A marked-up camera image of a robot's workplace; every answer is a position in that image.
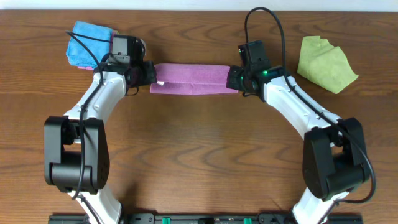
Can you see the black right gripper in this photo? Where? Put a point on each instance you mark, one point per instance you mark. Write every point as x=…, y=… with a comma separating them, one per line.
x=232, y=81

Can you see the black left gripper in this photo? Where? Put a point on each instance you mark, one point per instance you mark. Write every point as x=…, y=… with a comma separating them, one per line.
x=151, y=76

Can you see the purple microfibre cloth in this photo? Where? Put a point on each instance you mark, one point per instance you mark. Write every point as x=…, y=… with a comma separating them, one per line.
x=191, y=79

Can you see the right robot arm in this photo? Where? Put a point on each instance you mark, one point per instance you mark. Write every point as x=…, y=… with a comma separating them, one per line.
x=334, y=160

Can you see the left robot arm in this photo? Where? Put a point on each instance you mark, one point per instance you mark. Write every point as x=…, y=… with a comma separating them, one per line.
x=76, y=156

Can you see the folded blue cloth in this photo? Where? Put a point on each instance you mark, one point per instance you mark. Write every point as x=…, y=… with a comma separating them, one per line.
x=85, y=27

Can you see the crumpled green cloth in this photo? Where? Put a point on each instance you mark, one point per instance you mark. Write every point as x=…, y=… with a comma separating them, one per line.
x=324, y=64

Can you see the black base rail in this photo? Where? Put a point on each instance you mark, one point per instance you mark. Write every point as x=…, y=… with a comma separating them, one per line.
x=262, y=218

